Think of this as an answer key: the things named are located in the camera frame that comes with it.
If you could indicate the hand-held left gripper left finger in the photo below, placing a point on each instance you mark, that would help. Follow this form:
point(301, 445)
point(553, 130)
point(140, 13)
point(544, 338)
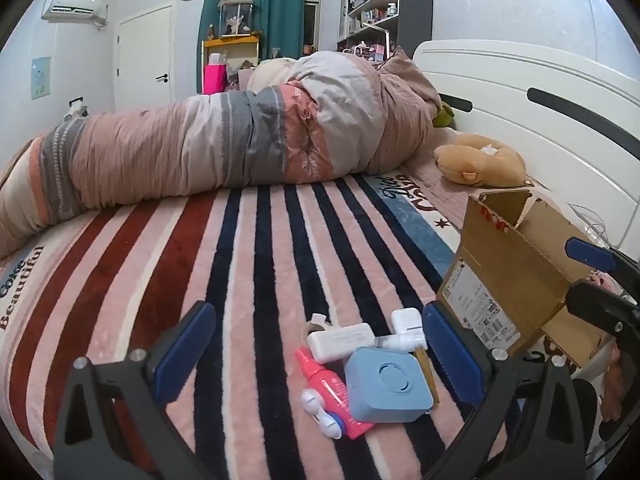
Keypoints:
point(184, 351)

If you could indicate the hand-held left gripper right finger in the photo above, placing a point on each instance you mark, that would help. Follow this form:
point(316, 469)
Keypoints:
point(451, 355)

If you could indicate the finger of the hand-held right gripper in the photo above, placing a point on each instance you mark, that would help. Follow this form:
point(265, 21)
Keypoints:
point(590, 254)
point(600, 305)

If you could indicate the gold tube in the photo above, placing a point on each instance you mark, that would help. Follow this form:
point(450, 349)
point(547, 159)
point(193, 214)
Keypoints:
point(429, 377)

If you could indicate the white earbuds case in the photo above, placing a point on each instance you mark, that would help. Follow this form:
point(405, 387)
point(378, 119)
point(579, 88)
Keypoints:
point(407, 322)

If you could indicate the small white spray bottle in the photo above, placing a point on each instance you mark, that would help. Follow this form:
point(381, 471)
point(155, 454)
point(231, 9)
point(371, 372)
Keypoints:
point(392, 342)

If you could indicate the blue square plastic case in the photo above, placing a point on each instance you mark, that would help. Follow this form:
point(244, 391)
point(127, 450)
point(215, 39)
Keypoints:
point(387, 385)

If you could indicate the brown cardboard box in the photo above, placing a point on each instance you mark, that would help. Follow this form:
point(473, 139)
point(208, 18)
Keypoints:
point(510, 280)

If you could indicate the white rectangular charger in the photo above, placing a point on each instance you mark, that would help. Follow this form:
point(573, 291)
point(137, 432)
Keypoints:
point(340, 342)

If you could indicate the pink plastic bottle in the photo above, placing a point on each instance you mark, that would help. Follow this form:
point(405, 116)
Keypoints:
point(327, 385)

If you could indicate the small grey tape roll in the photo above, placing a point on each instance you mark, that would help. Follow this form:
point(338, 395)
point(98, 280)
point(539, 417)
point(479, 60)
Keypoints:
point(314, 324)

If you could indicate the white and blue correction tape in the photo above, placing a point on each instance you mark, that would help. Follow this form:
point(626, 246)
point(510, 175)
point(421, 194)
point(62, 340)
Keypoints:
point(322, 412)

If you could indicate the person's right hand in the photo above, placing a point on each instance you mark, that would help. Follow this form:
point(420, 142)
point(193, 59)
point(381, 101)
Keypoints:
point(612, 385)

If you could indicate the orange plush toy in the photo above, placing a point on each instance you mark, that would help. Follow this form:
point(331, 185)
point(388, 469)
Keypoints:
point(482, 160)

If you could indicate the white bed headboard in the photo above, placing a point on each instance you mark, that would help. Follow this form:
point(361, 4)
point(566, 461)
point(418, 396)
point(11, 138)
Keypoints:
point(545, 105)

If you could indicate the green plush toy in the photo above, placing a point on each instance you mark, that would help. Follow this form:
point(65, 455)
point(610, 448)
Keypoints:
point(444, 116)

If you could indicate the pink and grey rolled quilt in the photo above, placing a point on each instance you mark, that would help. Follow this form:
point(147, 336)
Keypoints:
point(225, 135)

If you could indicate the white door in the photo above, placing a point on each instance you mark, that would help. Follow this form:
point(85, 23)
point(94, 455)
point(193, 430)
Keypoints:
point(145, 57)

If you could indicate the yellow cabinet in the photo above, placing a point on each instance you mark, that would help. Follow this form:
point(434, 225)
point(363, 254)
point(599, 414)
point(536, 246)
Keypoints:
point(230, 52)

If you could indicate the black and white shelf unit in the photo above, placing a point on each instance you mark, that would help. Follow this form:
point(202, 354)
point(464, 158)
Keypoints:
point(372, 5)

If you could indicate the glass display case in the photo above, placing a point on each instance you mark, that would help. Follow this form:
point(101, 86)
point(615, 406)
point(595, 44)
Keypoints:
point(235, 17)

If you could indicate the teal curtain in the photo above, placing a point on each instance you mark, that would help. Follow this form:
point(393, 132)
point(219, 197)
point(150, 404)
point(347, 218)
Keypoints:
point(250, 5)

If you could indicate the white air conditioner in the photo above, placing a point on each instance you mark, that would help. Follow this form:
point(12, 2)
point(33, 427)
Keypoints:
point(75, 7)

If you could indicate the blue wall poster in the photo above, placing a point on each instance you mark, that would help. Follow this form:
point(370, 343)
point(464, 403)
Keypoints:
point(41, 77)

